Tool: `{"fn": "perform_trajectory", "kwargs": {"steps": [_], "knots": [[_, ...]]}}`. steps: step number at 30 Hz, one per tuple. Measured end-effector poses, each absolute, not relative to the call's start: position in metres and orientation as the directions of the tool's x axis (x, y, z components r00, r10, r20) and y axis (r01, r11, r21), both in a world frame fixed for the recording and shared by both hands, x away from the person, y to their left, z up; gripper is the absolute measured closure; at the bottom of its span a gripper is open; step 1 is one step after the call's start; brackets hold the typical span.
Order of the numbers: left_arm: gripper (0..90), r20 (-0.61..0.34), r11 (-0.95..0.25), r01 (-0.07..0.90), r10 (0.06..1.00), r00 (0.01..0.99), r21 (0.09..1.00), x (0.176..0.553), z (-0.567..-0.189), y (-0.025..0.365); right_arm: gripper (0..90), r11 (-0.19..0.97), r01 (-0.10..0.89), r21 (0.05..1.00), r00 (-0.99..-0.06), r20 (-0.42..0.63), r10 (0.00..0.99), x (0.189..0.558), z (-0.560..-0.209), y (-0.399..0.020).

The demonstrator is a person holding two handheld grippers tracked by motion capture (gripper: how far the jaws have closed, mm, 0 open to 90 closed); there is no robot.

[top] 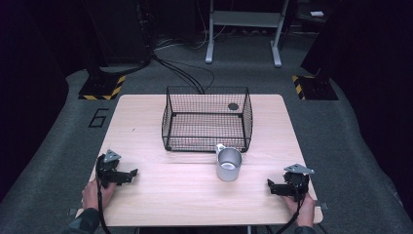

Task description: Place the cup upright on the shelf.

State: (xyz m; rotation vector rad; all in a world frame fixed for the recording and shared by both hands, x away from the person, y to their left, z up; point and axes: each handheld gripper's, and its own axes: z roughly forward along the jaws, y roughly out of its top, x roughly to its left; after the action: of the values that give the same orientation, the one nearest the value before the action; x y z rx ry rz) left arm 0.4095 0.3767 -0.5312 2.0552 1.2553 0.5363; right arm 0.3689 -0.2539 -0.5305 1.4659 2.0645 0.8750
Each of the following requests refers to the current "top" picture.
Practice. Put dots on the black equipment cabinet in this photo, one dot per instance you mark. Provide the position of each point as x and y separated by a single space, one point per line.
120 32

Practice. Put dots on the white metal stand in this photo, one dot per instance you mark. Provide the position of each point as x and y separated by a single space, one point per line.
246 19

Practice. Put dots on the silver metal cup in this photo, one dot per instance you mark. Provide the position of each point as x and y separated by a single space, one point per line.
229 174

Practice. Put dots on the black yellow striped floor plate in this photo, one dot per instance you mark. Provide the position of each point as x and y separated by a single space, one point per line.
315 87
104 87

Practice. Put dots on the dark curtain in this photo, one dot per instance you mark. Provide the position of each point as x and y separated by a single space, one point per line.
29 81
367 65

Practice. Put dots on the small white box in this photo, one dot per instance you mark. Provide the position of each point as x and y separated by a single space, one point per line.
317 13

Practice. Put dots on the person's left hand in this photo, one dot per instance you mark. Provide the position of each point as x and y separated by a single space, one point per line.
92 196

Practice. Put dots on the black round table grommet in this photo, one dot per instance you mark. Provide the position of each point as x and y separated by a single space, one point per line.
233 106

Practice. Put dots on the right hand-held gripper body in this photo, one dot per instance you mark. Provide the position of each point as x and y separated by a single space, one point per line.
295 187

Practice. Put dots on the person's right hand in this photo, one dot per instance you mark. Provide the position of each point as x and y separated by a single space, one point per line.
305 211

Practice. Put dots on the grey table bracket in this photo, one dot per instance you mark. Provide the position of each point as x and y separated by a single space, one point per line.
323 205
72 212

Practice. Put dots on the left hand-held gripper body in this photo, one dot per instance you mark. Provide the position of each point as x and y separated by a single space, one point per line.
108 169

